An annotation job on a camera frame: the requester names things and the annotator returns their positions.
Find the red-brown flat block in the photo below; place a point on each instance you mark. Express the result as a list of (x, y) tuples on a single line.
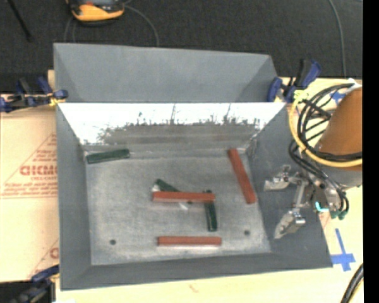
[(183, 197), (241, 175), (189, 240)]

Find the dark green flat block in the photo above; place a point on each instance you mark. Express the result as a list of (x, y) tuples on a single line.
[(165, 186), (109, 156), (211, 216)]

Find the grey metal bin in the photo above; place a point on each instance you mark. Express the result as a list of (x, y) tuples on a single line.
[(164, 74)]

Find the brown cardboard board, red print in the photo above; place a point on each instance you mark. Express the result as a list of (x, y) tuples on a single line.
[(25, 219)]

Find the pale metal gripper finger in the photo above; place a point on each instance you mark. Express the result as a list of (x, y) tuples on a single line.
[(287, 224), (276, 183)]

